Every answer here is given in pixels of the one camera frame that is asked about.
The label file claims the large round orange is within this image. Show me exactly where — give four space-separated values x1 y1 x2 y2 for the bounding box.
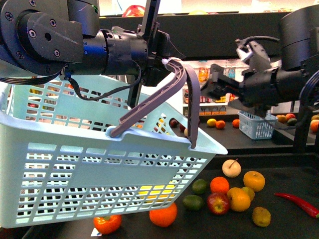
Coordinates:
149 203 178 228

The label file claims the light blue shopping basket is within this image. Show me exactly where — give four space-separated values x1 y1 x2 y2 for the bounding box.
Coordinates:
0 57 228 229

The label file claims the blue basket on far shelf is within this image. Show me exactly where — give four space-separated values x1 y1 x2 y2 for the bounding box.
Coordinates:
238 111 278 140

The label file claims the yellow lemon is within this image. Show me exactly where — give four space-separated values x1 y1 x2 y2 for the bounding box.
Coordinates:
137 185 175 203

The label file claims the black fruit display shelf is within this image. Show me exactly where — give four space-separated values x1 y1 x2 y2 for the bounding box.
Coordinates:
22 9 319 239

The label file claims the red apple middle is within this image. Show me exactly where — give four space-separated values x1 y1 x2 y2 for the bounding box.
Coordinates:
206 192 230 216

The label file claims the green avocado middle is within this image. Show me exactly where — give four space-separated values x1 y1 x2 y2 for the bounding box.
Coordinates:
182 195 204 211

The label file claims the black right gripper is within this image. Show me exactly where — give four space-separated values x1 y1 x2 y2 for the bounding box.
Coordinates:
201 36 307 117

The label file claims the green lime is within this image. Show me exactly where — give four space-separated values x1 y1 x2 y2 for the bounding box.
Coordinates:
191 179 208 195

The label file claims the small orange tangerine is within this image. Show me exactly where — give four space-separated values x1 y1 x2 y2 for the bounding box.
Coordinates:
210 176 230 194

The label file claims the green kiwi upper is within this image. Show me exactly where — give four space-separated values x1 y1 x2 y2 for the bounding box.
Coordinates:
242 186 255 201

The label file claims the large red mango top shelf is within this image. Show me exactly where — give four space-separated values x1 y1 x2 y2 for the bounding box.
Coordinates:
122 5 145 17

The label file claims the yellow orange fruit middle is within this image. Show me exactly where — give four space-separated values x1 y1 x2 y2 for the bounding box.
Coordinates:
227 187 251 212

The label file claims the orange persimmon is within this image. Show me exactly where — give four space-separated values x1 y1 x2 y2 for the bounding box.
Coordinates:
93 215 122 235

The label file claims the red chili pepper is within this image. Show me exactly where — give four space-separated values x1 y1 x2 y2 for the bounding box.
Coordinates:
274 193 319 219

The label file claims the white round pear with stem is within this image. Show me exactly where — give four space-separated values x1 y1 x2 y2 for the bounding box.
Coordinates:
222 159 242 178

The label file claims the brown kiwi lower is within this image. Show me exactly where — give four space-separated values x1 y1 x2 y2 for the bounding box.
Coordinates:
252 207 271 227

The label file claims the golden yellow apple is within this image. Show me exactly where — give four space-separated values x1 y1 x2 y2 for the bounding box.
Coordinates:
243 171 266 192

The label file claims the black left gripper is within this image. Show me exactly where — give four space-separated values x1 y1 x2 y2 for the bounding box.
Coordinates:
137 0 185 87

